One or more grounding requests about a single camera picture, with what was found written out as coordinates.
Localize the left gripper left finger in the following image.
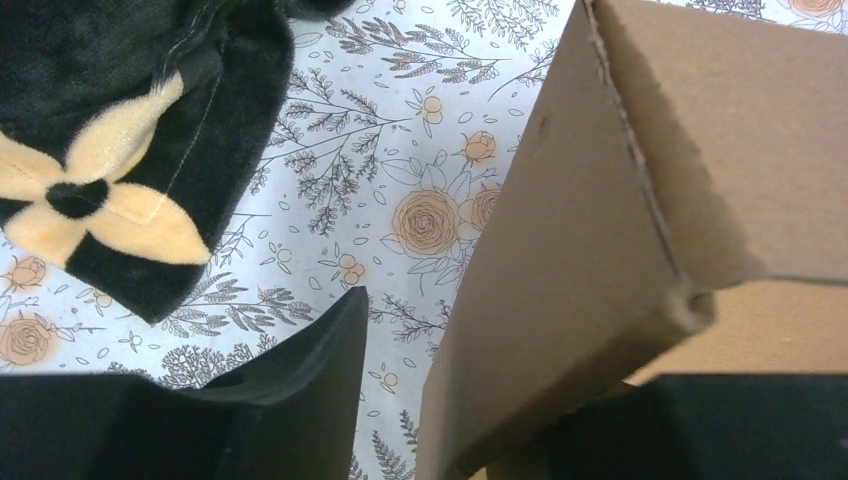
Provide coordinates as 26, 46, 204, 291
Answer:
1, 287, 369, 480

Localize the brown cardboard box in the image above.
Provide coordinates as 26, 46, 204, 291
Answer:
416, 1, 847, 479

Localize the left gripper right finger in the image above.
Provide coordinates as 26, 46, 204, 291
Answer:
486, 373, 848, 480

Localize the black floral plush blanket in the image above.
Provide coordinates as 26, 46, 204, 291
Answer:
1, 1, 347, 324

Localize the floral patterned table mat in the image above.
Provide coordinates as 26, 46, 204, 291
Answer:
1, 1, 847, 479

